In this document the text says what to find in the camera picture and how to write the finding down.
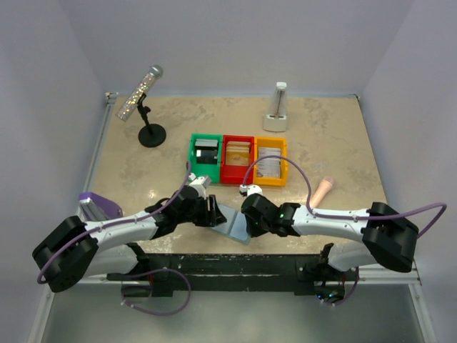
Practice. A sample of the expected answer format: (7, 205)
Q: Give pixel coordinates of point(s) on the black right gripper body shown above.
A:
(256, 228)

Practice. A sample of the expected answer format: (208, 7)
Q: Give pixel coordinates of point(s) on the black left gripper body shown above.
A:
(202, 216)

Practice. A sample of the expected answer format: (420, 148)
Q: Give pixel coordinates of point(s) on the teal leather card holder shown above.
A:
(235, 227)

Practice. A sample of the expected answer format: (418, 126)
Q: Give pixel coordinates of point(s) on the black VIP card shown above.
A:
(207, 156)

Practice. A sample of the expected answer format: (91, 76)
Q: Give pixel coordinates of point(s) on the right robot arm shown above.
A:
(376, 235)

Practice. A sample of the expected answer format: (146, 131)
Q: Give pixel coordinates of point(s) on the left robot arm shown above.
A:
(66, 254)

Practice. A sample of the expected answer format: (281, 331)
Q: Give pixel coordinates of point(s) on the silver cards stack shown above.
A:
(269, 167)

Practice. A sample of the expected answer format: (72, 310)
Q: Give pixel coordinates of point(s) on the green plastic bin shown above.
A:
(212, 170)

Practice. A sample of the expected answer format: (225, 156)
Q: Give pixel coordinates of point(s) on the red plastic bin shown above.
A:
(234, 174)

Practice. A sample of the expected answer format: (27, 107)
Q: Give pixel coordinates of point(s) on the pink microphone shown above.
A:
(324, 187)

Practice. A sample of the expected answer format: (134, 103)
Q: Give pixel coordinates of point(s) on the yellow plastic bin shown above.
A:
(273, 142)

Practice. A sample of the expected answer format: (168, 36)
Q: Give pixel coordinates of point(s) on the black microphone stand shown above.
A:
(151, 135)

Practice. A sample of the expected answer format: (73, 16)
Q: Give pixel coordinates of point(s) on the white metronome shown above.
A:
(276, 117)

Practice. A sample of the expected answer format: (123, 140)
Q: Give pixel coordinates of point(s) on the glitter silver microphone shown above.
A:
(154, 73)

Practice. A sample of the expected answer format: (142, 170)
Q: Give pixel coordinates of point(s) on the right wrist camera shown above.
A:
(248, 190)

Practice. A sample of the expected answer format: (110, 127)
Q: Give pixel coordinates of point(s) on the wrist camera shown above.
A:
(248, 190)
(200, 184)

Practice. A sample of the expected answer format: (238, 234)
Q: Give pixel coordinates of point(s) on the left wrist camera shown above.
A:
(200, 184)

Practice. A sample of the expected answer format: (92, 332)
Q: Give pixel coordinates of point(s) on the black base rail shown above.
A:
(300, 274)

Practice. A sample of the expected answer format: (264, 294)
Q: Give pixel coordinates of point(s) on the purple bracket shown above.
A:
(96, 208)

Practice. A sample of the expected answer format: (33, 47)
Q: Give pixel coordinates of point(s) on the aluminium frame rail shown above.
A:
(47, 298)

